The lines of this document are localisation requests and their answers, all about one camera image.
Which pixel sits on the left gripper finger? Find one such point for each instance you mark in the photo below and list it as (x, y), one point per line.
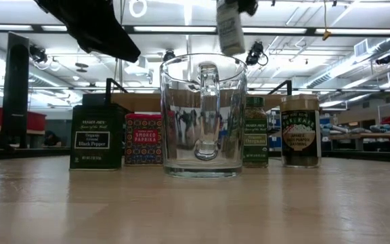
(90, 23)

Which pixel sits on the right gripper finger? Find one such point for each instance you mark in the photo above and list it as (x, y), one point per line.
(249, 6)

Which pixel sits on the white-lid bagel seasoning jar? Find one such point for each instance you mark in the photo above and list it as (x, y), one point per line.
(230, 30)

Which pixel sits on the black pepper tin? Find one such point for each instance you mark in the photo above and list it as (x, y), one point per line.
(95, 135)

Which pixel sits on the red-lid smoked paprika tin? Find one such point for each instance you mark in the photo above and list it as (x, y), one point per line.
(143, 139)

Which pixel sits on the green-lid oregano jar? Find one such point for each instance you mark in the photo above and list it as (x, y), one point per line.
(256, 135)

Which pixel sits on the tan-lid furikake jar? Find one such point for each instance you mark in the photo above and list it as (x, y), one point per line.
(300, 135)

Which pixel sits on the clear glass measuring mug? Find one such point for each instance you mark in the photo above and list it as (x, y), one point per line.
(203, 162)

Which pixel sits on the wooden shelf with black legs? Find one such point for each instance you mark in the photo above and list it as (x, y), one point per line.
(141, 101)

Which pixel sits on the black monitor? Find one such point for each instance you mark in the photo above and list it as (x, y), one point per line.
(95, 98)

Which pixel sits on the yellow hanging tag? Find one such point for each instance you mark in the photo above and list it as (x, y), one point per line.
(326, 34)

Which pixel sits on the person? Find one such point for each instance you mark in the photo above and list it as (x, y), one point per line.
(51, 139)

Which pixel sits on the wooden workbench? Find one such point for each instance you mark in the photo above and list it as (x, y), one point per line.
(367, 136)

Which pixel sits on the black ceiling camera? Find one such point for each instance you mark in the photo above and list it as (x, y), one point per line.
(254, 52)

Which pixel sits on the black aluminium rig frame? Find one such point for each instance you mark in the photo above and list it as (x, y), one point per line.
(15, 101)

